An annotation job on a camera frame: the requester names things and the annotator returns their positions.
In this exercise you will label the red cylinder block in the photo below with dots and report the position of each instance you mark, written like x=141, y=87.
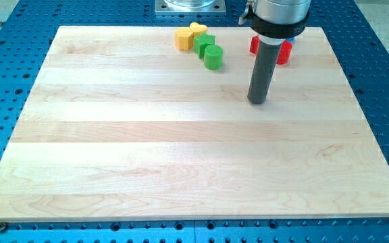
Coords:
x=284, y=54

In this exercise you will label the wooden board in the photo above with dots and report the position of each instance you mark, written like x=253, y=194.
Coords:
x=121, y=126

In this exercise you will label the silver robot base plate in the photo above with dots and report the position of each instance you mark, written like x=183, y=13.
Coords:
x=169, y=7

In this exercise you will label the blue block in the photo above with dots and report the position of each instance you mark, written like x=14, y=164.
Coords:
x=291, y=39

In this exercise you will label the green star block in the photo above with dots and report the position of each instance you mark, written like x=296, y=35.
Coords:
x=201, y=42

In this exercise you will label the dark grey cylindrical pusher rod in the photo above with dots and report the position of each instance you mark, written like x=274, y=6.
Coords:
x=263, y=71

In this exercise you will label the green cylinder block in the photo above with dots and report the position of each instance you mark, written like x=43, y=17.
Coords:
x=213, y=57

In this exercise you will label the yellow heart block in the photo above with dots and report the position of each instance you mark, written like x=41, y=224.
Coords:
x=197, y=29

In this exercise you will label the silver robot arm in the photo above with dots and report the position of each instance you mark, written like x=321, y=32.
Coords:
x=274, y=21

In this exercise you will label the yellow hexagon block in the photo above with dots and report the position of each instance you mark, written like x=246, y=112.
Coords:
x=183, y=38

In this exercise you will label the red star block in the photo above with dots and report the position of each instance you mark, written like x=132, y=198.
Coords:
x=254, y=46

